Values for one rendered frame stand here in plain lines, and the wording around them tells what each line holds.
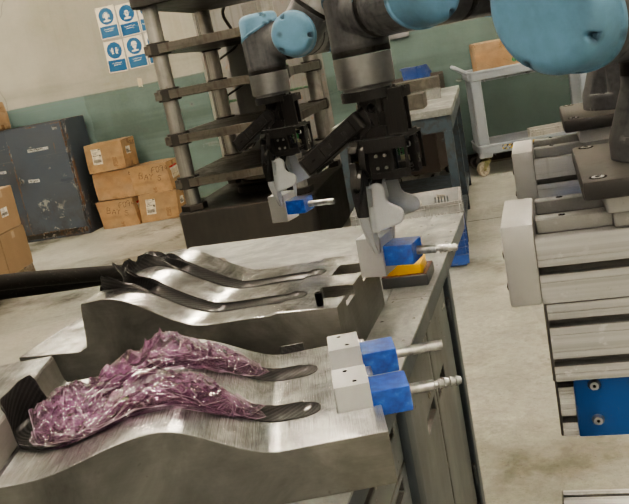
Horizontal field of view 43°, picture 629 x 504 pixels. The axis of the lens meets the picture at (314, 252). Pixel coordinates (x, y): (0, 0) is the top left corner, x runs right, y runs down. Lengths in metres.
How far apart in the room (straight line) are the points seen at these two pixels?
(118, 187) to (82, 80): 1.17
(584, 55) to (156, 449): 0.52
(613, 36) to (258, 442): 0.49
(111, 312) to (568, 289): 0.62
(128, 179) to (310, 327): 6.94
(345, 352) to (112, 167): 7.12
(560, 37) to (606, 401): 0.43
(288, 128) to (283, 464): 0.88
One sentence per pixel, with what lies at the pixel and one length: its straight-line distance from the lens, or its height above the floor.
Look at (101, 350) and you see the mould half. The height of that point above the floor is 0.86.
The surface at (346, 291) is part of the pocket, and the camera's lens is 1.13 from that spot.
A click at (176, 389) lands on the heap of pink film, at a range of 0.83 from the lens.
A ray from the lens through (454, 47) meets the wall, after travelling 7.53.
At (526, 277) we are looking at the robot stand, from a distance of 0.88.
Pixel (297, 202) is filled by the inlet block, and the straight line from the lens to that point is 1.57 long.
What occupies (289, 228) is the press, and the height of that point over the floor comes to 0.20.
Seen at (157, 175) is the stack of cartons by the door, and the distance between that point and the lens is 7.83.
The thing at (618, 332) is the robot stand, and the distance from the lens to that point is 0.91.
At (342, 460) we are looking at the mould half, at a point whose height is 0.83.
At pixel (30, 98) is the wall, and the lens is 8.75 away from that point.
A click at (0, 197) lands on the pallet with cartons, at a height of 0.69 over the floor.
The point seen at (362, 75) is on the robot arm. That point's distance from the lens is 1.02.
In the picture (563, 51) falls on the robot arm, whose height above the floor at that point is 1.17.
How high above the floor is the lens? 1.20
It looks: 13 degrees down
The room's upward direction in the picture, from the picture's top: 11 degrees counter-clockwise
